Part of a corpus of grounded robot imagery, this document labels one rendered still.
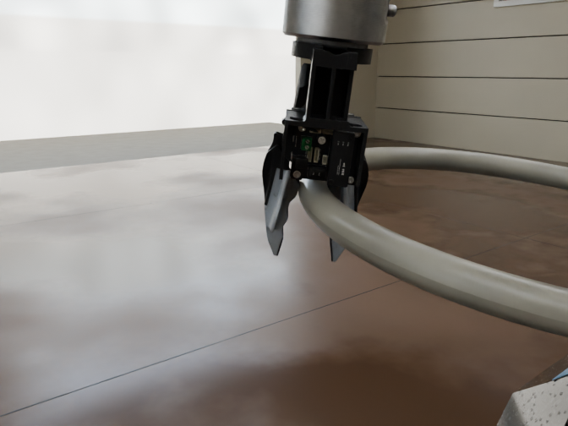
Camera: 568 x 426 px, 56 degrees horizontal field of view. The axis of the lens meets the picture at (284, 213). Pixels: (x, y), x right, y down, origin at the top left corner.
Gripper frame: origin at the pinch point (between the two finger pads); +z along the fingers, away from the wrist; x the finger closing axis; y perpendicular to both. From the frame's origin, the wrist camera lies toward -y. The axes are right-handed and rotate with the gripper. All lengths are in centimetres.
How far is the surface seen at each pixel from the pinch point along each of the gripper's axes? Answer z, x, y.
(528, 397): 13.6, 25.5, 3.5
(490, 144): 103, 280, -680
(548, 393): 11.3, 26.1, 5.8
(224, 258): 114, -31, -245
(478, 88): 33, 257, -706
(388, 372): 97, 45, -120
